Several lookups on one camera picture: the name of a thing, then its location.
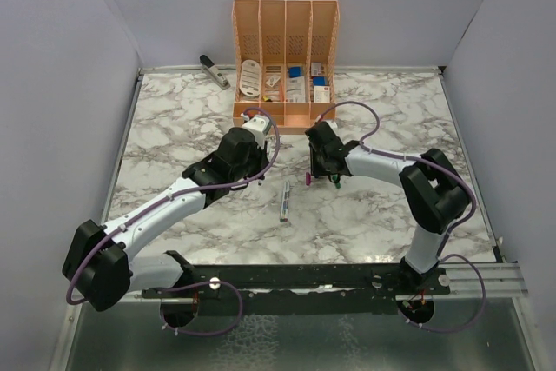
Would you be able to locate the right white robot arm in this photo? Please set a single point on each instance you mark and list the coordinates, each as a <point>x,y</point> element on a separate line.
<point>439,200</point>

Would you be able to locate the green-end white marker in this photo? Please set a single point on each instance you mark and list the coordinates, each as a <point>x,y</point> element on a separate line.
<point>283,205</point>

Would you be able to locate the orange plastic desk organizer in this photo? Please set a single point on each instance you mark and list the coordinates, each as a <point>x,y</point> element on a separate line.
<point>279,34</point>

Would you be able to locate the blue stamp box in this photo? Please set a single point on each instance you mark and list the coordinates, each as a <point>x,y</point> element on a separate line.
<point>295,71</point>

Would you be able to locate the small white red box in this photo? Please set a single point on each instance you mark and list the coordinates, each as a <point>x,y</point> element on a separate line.
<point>272,80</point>

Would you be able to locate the white printed box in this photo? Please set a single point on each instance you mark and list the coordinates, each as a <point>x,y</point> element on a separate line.
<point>322,94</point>

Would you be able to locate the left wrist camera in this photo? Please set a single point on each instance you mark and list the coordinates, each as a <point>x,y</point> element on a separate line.
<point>259,126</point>

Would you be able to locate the black grey stapler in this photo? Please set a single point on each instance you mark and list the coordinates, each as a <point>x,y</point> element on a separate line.
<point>213,72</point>

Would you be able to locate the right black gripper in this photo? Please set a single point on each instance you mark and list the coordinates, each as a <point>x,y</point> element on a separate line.
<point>315,168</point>

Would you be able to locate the purple-end white marker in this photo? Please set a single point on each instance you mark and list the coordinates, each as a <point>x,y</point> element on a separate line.
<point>288,196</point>

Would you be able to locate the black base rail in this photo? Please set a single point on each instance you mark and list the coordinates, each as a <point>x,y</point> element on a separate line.
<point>294,289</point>

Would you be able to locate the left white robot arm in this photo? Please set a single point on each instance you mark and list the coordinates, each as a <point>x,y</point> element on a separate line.
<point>98,263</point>

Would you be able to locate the white paper package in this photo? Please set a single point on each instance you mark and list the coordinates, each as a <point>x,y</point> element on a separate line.
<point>295,91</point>

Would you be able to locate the white oval label card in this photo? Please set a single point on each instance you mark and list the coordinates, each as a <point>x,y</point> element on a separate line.
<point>250,79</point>

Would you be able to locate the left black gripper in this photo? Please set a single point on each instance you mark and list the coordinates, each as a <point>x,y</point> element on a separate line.
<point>261,155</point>

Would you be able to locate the white red staples box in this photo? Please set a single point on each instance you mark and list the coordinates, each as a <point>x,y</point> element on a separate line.
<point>317,69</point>

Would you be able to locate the blue eraser box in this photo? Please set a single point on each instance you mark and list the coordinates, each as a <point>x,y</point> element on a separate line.
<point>320,81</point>

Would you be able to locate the green pen cap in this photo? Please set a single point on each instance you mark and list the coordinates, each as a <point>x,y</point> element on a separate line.
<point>337,181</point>

